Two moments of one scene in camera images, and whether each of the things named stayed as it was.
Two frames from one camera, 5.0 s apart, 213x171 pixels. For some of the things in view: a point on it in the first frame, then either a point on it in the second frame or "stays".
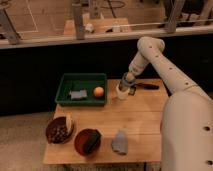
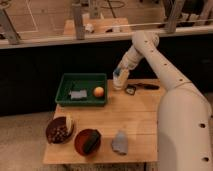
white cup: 122,92 to 120,79
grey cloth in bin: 78,94 stays
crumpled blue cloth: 120,142 stays
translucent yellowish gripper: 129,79 to 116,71
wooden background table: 100,25 stays
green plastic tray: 82,89 stays
